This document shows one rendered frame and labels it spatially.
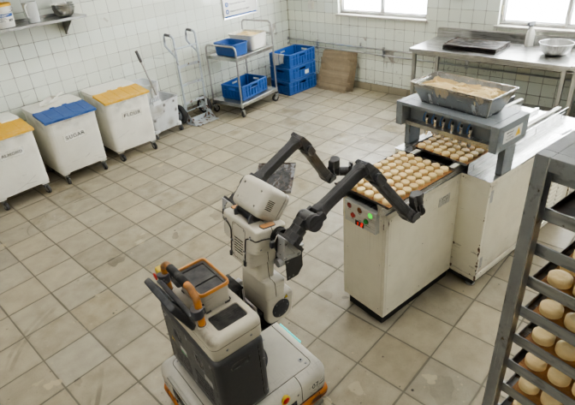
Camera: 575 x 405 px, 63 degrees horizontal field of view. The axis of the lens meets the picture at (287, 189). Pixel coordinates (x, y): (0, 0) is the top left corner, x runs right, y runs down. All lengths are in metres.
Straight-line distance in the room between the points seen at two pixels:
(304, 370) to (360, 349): 0.56
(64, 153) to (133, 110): 0.87
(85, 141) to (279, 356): 3.51
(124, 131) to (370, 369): 3.82
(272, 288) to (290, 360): 0.47
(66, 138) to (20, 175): 0.56
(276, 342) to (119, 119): 3.53
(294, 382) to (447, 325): 1.14
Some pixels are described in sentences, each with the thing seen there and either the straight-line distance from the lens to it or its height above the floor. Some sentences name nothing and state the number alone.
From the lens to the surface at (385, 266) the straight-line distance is 2.77.
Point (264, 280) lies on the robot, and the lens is 2.24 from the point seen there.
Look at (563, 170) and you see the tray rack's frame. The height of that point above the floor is 1.80.
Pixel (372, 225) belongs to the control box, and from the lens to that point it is 2.62.
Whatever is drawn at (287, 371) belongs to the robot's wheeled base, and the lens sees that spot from 2.52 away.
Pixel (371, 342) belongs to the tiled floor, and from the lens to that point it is 3.01.
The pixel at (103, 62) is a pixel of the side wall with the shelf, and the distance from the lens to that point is 6.05.
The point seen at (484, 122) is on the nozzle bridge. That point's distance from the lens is 2.90.
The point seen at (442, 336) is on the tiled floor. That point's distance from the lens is 3.10.
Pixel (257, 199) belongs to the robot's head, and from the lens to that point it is 2.01.
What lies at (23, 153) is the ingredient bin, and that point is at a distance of 5.15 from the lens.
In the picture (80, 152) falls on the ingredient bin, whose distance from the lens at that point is 5.37.
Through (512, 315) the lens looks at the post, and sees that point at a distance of 1.23.
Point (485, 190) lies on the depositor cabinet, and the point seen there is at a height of 0.78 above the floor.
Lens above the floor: 2.23
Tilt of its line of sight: 30 degrees down
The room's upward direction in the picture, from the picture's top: 5 degrees counter-clockwise
